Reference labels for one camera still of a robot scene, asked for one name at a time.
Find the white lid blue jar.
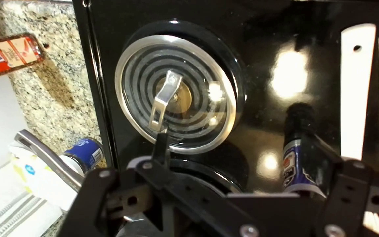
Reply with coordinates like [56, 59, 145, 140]
[56, 135, 106, 176]

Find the black electric stove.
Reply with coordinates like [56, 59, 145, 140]
[71, 0, 379, 237]

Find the orange lid chili jar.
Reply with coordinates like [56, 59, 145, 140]
[0, 31, 47, 82]

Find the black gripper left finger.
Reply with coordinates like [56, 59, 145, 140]
[58, 127, 260, 237]

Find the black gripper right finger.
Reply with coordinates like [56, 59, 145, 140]
[280, 130, 379, 237]

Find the glass pot lid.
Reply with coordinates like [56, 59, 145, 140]
[113, 32, 239, 155]

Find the coil stove burner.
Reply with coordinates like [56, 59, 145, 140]
[122, 43, 231, 146]

